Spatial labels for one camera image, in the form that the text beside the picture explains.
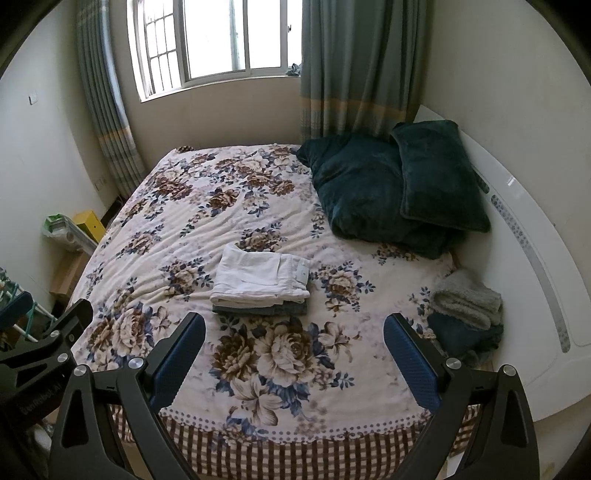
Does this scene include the green and white bag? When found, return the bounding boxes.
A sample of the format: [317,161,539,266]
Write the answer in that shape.
[43,213,77,241]

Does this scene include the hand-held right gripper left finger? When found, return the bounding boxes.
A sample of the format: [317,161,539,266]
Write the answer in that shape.
[48,312,206,480]

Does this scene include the floral blanket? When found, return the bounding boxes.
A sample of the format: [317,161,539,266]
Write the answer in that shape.
[69,144,482,446]

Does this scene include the grey fluffy cloth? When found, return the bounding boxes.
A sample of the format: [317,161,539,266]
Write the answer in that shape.
[430,270,503,330]

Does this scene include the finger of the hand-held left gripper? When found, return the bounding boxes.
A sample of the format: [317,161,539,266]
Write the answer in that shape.
[0,291,36,340]
[0,299,94,403]

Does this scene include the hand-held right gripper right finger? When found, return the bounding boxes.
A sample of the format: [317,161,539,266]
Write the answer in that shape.
[383,312,540,480]

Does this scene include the dark grey folded pants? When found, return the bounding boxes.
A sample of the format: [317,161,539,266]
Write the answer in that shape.
[211,299,309,317]

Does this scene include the white pants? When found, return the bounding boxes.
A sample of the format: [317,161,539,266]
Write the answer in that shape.
[210,244,311,309]

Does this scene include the yellow box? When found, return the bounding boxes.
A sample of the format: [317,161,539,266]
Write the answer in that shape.
[72,209,103,244]

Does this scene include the grey-green curtain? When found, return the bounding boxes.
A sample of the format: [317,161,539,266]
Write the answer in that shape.
[76,0,149,200]
[288,0,428,145]

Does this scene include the teal clothes drying rack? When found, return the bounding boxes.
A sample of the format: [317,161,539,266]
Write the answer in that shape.
[0,267,59,344]

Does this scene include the white headboard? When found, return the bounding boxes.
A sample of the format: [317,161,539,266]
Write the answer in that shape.
[412,104,583,424]

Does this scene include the window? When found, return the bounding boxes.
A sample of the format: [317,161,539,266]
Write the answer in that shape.
[126,0,304,100]

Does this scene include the cardboard box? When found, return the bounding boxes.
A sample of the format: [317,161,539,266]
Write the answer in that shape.
[48,251,91,308]

